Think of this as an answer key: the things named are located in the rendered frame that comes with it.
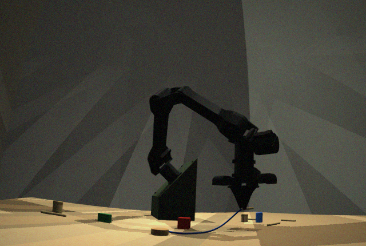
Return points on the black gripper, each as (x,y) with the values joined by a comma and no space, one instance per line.
(243,168)

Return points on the small green block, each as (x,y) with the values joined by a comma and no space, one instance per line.
(106,218)

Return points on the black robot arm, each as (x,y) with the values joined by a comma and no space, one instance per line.
(231,124)

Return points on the blue cylinder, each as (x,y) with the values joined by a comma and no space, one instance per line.
(259,217)

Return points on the round wooden button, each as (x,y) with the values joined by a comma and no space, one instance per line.
(160,231)

